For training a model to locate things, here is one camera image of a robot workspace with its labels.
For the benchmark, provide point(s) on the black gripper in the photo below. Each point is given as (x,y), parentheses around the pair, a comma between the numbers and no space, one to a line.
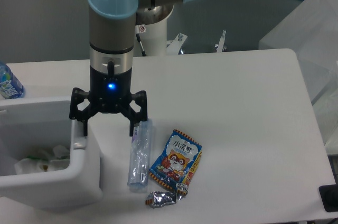
(108,95)

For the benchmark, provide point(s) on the blue raccoon snack bag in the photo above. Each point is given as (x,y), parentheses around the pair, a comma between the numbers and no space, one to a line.
(175,167)

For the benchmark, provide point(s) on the white crumpled trash inside can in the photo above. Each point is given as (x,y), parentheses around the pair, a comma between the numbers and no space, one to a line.
(44,161)

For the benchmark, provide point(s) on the crumpled silver foil wrapper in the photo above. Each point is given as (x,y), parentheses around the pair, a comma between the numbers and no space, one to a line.
(159,199)

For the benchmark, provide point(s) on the white push-lid trash can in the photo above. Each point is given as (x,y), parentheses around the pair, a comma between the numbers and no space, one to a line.
(29,125)

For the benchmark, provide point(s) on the black device at table edge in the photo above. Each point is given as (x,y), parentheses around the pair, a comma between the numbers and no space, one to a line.
(328,195)

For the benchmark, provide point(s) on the blue labelled drink bottle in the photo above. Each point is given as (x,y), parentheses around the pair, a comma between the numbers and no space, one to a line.
(11,87)

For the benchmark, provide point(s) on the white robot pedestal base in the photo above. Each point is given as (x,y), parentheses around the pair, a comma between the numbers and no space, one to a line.
(151,33)

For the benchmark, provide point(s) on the clear crushed plastic bottle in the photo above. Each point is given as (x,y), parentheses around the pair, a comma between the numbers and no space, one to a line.
(140,152)

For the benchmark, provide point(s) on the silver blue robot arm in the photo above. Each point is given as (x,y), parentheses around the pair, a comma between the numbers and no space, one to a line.
(111,38)

